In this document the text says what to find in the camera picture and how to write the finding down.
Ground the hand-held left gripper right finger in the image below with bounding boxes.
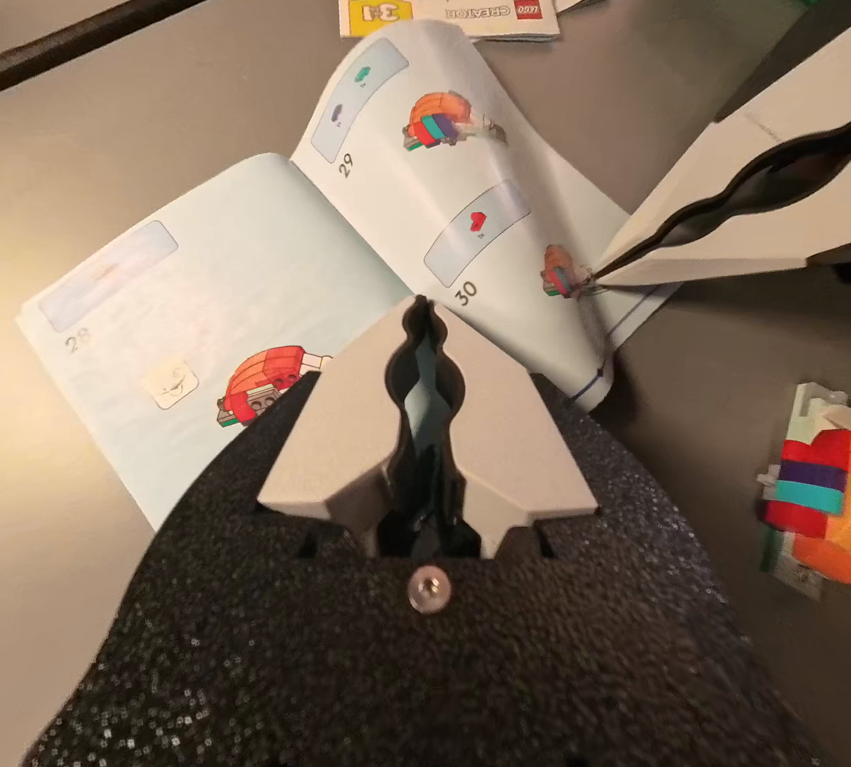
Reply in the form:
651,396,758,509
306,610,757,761
429,300,601,560

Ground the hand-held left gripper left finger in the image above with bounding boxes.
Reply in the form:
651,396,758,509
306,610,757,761
254,295,429,558

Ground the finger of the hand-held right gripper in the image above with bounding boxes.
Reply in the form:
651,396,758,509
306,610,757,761
593,175,851,288
597,29,851,266

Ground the orange toy brick model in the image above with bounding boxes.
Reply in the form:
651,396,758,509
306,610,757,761
754,382,851,602

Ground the open pale blue instruction booklet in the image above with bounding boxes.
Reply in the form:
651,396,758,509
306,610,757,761
15,19,679,532

